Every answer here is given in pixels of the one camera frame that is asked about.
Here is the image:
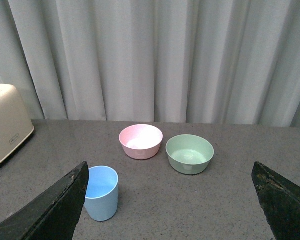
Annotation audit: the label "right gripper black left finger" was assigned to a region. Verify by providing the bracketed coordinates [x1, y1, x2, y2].
[0, 161, 89, 240]

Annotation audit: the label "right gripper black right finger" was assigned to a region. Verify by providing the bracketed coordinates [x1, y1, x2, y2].
[251, 162, 300, 240]

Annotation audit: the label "light blue plastic cup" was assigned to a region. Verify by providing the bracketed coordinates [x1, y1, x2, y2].
[84, 166, 119, 222]

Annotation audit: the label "cream white toaster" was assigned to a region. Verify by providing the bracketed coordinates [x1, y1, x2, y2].
[0, 84, 35, 164]

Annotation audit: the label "green plastic bowl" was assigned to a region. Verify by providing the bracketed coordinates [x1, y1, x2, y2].
[165, 134, 215, 175]

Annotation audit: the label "pink plastic bowl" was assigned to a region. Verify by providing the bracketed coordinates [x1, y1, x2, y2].
[119, 124, 163, 160]

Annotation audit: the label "grey white curtain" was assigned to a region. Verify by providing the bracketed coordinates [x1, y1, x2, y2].
[0, 0, 300, 127]

